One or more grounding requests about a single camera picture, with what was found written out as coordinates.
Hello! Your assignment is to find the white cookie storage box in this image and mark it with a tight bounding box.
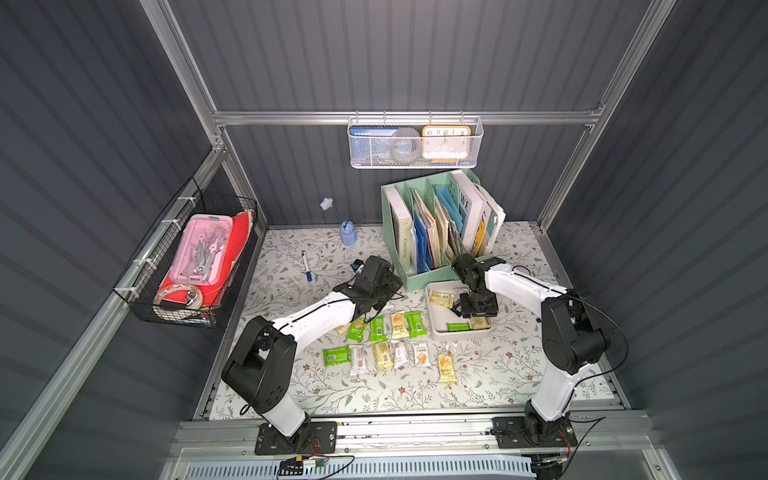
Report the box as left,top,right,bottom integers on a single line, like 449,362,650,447
425,280,492,342

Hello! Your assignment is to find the green cookie packet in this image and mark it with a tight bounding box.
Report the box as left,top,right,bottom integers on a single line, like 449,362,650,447
369,316,388,342
405,311,428,338
346,317,367,342

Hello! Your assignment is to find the yellow cookie packet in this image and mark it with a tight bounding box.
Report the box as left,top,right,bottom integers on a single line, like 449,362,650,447
391,312,409,340

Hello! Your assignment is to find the pale yellow packet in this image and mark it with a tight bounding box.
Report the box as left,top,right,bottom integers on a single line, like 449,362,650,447
335,324,351,336

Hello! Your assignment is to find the yellow packet second row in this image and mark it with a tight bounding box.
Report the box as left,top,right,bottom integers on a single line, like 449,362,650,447
372,341,394,370

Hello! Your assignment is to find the green packet second row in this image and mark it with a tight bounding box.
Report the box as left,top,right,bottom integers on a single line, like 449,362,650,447
323,345,351,366

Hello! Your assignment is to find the white cookie packet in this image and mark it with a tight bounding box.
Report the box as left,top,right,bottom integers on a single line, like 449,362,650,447
411,342,431,367

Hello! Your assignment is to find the white brown packet second row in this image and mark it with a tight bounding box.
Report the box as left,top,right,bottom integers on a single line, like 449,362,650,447
350,346,370,377

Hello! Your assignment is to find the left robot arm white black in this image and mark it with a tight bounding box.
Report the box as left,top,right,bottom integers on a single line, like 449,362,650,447
221,255,403,439

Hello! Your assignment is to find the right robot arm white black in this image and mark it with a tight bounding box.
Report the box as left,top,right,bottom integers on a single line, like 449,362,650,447
452,254,629,448

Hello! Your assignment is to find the green file organizer box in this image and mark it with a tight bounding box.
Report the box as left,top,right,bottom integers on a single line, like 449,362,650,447
380,169,506,292

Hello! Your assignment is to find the blue box in basket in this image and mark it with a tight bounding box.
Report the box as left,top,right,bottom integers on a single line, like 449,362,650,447
348,126,398,169

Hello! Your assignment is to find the pink plastic tool box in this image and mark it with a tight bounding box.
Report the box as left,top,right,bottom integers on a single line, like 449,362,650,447
168,214,233,286

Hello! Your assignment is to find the blue white marker pen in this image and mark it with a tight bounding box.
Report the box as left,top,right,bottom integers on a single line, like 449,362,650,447
301,250,313,283

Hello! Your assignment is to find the white book left slot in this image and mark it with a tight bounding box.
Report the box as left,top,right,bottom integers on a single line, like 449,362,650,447
383,186,414,273

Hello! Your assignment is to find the white book slot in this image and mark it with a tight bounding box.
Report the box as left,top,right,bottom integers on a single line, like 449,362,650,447
383,186,414,273
449,170,488,257

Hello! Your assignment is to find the white book right slot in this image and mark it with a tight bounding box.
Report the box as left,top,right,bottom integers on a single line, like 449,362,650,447
449,170,488,257

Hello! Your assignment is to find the grey tape roll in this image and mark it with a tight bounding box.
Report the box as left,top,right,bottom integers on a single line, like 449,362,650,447
390,127,422,164

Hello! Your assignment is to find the red cloth bag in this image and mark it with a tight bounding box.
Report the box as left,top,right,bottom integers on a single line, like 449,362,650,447
152,209,256,309

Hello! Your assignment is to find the yellow white alarm clock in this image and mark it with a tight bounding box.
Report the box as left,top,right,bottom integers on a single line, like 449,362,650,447
421,125,472,161

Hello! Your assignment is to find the clear tape roll in basket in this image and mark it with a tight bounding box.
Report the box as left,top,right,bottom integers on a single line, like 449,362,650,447
154,283,204,309

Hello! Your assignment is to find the white wire wall basket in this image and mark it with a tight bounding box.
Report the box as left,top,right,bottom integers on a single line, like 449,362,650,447
347,114,485,169

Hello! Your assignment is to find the black wire side basket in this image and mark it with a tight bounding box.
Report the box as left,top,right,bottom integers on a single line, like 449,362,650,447
114,180,259,329

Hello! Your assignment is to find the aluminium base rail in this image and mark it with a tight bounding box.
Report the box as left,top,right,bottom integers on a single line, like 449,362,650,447
160,409,679,479

